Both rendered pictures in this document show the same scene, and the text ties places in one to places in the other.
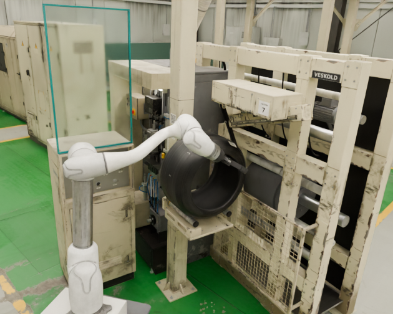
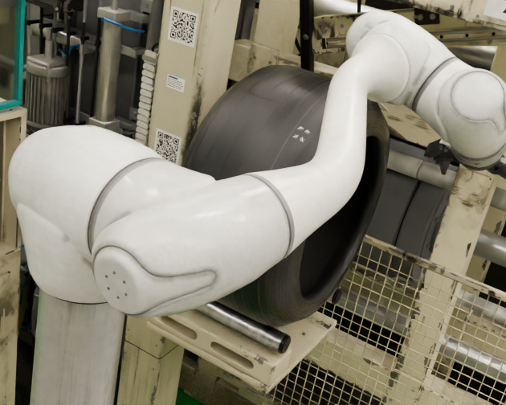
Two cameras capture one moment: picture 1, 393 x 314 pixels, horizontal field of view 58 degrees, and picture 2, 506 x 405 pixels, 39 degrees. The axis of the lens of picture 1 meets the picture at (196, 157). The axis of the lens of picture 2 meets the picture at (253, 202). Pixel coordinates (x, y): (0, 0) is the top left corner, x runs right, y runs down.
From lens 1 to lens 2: 121 cm
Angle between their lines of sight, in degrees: 27
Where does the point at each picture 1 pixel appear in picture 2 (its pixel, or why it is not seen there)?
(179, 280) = not seen: outside the picture
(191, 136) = (495, 93)
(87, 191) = (116, 337)
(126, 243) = not seen: outside the picture
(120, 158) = (323, 195)
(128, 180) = not seen: outside the picture
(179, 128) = (404, 63)
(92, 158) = (244, 210)
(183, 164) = not seen: hidden behind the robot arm
